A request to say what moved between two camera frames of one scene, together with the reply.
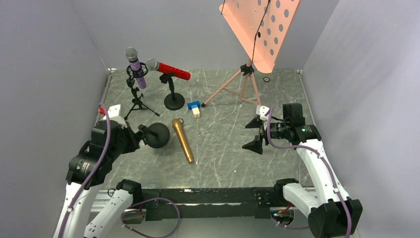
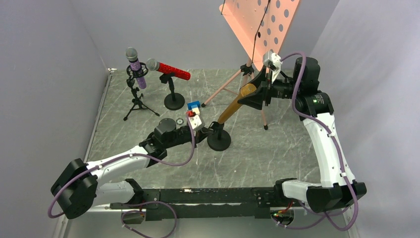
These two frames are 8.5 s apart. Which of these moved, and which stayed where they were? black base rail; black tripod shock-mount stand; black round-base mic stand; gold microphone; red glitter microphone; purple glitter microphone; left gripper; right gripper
Moved: left gripper; gold microphone; right gripper
Stayed: black round-base mic stand; black base rail; black tripod shock-mount stand; red glitter microphone; purple glitter microphone
